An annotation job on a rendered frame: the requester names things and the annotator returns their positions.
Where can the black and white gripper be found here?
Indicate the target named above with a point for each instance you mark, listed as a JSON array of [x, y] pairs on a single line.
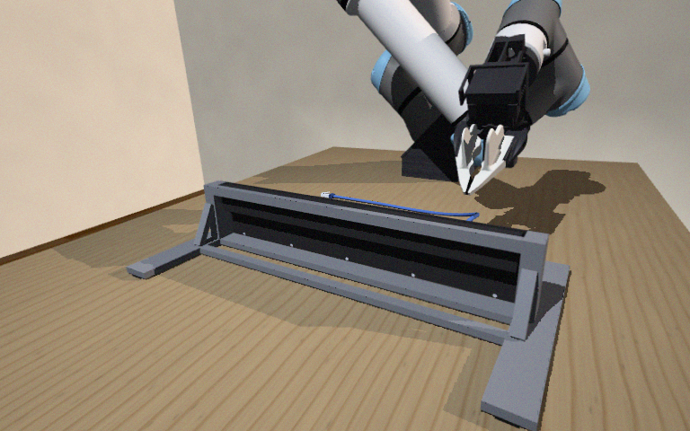
[[492, 96]]

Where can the grey network port rack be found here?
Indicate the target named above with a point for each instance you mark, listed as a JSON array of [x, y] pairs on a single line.
[[451, 252]]

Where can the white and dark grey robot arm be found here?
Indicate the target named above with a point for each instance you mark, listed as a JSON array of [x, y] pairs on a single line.
[[419, 75]]

